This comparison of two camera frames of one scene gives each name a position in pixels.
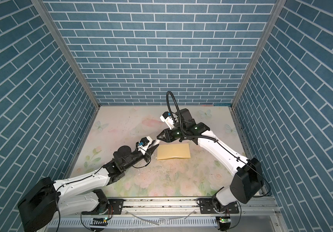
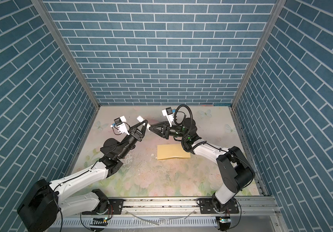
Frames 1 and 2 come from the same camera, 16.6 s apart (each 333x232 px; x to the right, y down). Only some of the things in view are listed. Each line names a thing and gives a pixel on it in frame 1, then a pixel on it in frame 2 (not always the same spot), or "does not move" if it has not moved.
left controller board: [99, 221] does not move
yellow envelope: [176, 150] does not move
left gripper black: [152, 149] → [138, 136]
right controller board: [224, 223] does not move
